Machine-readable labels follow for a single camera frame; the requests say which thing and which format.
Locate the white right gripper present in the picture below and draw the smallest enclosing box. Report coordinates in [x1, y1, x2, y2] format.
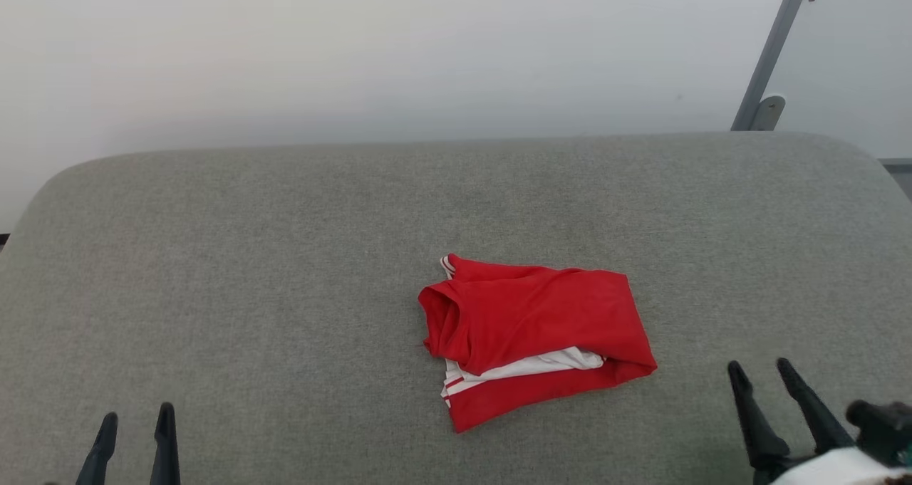
[727, 358, 912, 485]

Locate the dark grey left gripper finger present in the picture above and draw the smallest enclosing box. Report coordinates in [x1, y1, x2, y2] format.
[149, 402, 181, 485]
[76, 412, 119, 485]

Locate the red garment with white trim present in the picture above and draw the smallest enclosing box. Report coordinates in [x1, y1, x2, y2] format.
[418, 254, 658, 434]

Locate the grey fabric sofa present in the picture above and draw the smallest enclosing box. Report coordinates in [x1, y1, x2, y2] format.
[0, 130, 912, 485]

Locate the grey metal pole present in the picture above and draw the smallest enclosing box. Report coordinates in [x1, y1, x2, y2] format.
[731, 0, 815, 131]

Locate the grey metal bracket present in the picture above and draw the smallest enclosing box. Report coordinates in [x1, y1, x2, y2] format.
[750, 95, 787, 131]

